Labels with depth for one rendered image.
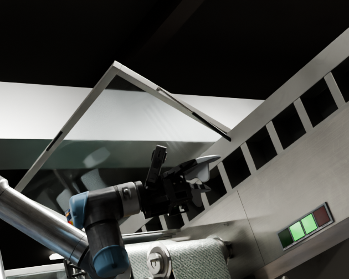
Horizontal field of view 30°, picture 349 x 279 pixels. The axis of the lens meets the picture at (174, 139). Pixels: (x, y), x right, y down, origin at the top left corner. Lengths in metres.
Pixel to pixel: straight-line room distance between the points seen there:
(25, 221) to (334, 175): 1.01
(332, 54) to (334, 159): 0.33
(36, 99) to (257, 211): 2.89
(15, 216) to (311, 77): 1.09
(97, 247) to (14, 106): 3.48
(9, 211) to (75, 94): 3.60
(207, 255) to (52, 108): 2.85
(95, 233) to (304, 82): 1.04
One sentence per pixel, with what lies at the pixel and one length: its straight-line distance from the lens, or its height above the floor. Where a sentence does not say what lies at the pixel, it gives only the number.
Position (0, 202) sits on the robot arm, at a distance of 1.58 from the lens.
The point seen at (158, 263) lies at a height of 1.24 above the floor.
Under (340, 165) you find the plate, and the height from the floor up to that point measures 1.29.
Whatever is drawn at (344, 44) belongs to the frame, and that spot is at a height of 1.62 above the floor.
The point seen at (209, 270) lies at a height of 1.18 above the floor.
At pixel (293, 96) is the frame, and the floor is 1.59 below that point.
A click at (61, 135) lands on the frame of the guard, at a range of 2.71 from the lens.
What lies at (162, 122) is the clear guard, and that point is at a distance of 2.51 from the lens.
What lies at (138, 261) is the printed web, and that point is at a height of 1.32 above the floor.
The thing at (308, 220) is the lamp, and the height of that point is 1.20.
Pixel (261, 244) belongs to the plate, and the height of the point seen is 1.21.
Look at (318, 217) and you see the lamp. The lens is 2.15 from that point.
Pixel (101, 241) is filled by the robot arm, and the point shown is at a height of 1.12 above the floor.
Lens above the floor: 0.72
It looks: 23 degrees up
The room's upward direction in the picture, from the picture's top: 19 degrees counter-clockwise
